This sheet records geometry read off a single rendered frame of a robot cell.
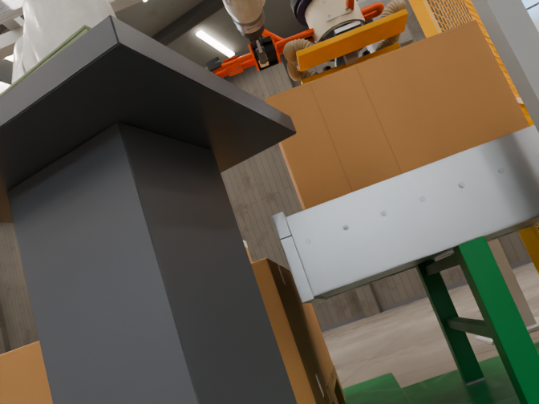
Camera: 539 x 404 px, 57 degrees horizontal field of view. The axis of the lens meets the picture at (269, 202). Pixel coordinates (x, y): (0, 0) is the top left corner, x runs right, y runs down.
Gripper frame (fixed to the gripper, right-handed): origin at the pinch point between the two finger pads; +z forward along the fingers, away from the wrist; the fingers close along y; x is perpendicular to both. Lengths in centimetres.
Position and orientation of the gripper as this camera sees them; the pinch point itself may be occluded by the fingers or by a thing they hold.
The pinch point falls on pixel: (261, 54)
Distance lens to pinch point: 169.3
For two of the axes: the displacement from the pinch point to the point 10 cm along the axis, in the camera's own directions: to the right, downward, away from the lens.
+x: 9.4, -3.4, -0.6
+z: 1.4, 2.0, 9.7
